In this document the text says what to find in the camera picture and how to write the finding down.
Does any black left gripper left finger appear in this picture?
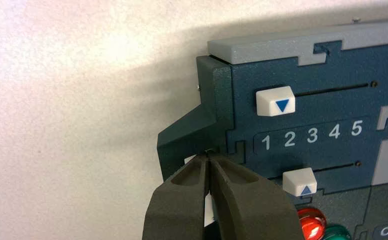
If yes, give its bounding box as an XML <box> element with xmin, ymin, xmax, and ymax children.
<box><xmin>141</xmin><ymin>153</ymin><xmax>211</xmax><ymax>240</ymax></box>

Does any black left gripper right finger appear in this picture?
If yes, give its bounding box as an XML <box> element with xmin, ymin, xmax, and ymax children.
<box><xmin>209</xmin><ymin>154</ymin><xmax>306</xmax><ymax>240</ymax></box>

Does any white slider knob up triangle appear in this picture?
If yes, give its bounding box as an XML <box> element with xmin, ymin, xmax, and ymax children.
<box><xmin>282</xmin><ymin>167</ymin><xmax>318</xmax><ymax>198</ymax></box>

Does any white slider knob down triangle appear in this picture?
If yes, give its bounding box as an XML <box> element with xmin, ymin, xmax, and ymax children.
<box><xmin>255</xmin><ymin>85</ymin><xmax>297</xmax><ymax>118</ymax></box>

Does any green round push button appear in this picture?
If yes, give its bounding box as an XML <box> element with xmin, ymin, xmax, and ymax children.
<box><xmin>321</xmin><ymin>224</ymin><xmax>353</xmax><ymax>240</ymax></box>

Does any red round push button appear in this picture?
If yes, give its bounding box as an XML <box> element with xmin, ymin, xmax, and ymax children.
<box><xmin>296</xmin><ymin>207</ymin><xmax>328</xmax><ymax>240</ymax></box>

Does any dark teal grey task box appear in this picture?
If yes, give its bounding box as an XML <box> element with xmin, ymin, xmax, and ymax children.
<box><xmin>156</xmin><ymin>16</ymin><xmax>388</xmax><ymax>240</ymax></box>

